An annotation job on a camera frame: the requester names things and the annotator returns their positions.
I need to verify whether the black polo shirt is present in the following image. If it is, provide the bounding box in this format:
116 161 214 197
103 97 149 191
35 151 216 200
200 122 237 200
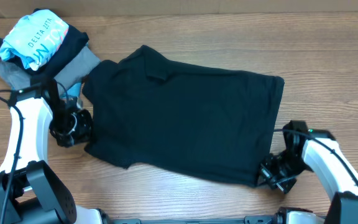
83 45 285 187

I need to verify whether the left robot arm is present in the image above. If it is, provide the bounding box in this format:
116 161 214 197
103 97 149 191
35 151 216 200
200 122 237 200
0 78 110 224

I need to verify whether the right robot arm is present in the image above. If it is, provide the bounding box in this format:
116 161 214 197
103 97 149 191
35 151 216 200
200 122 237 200
259 121 358 224

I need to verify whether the grey folded shirt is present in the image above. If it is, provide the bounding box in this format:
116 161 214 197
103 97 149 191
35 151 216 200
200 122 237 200
0 46 101 91

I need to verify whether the black folded shirt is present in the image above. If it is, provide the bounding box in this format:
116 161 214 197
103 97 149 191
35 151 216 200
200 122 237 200
0 24 89 77

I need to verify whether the light blue printed folded shirt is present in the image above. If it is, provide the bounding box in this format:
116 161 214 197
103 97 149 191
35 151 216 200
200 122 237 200
0 9 69 71

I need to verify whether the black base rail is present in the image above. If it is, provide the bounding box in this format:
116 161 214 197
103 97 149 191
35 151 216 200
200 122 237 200
107 215 273 224

